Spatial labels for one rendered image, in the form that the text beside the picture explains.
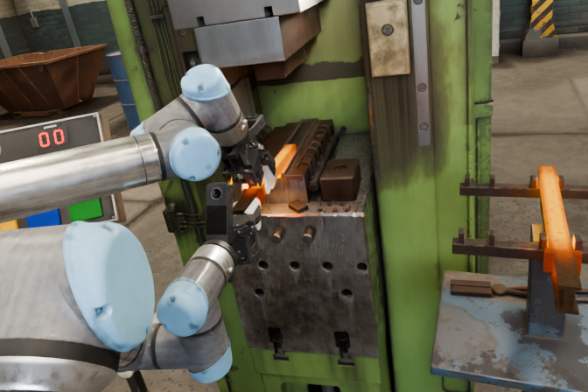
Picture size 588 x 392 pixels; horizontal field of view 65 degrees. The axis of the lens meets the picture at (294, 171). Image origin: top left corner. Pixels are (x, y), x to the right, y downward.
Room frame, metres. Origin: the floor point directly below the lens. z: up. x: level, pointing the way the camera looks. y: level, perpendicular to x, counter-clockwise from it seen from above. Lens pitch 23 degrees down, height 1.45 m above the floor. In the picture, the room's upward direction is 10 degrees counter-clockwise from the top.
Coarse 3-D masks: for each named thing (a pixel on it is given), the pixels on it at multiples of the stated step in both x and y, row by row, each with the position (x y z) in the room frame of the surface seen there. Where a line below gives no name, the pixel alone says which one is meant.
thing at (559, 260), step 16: (544, 176) 0.78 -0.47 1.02; (544, 192) 0.72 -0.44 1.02; (560, 192) 0.71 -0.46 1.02; (544, 208) 0.67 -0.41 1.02; (560, 208) 0.66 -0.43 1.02; (560, 224) 0.62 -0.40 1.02; (560, 240) 0.58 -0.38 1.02; (544, 256) 0.55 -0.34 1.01; (560, 256) 0.53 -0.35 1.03; (576, 256) 0.53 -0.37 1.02; (560, 272) 0.49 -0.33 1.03; (576, 272) 0.49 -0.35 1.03; (560, 288) 0.47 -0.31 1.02; (576, 288) 0.46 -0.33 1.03; (560, 304) 0.48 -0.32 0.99; (576, 304) 0.47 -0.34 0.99
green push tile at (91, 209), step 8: (88, 200) 1.05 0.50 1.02; (96, 200) 1.05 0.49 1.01; (72, 208) 1.04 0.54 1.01; (80, 208) 1.04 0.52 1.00; (88, 208) 1.04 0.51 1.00; (96, 208) 1.04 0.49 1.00; (72, 216) 1.03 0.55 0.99; (80, 216) 1.03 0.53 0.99; (88, 216) 1.03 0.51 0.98; (96, 216) 1.03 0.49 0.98
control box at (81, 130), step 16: (96, 112) 1.17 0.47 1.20; (16, 128) 1.14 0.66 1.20; (32, 128) 1.14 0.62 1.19; (48, 128) 1.14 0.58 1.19; (64, 128) 1.14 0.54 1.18; (80, 128) 1.14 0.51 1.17; (96, 128) 1.15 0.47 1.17; (0, 144) 1.12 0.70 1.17; (16, 144) 1.12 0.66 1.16; (32, 144) 1.12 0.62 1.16; (48, 144) 1.12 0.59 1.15; (64, 144) 1.12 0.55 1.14; (80, 144) 1.12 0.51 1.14; (0, 160) 1.10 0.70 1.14; (64, 208) 1.04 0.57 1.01; (112, 208) 1.04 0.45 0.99; (64, 224) 1.02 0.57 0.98
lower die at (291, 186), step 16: (288, 128) 1.43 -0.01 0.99; (320, 128) 1.37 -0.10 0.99; (272, 144) 1.30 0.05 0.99; (304, 144) 1.24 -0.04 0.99; (288, 176) 1.05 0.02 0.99; (304, 176) 1.04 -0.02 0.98; (240, 192) 1.09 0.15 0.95; (272, 192) 1.07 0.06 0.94; (288, 192) 1.05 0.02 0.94; (304, 192) 1.04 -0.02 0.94
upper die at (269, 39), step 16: (272, 16) 1.06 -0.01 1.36; (288, 16) 1.11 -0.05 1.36; (304, 16) 1.26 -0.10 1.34; (208, 32) 1.09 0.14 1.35; (224, 32) 1.08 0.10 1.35; (240, 32) 1.07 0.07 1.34; (256, 32) 1.05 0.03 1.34; (272, 32) 1.04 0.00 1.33; (288, 32) 1.09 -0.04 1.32; (304, 32) 1.24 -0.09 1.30; (208, 48) 1.09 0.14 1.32; (224, 48) 1.08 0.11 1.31; (240, 48) 1.07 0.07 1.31; (256, 48) 1.06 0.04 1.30; (272, 48) 1.05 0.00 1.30; (288, 48) 1.07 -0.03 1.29; (208, 64) 1.09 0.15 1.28; (224, 64) 1.08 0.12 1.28; (240, 64) 1.07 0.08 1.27
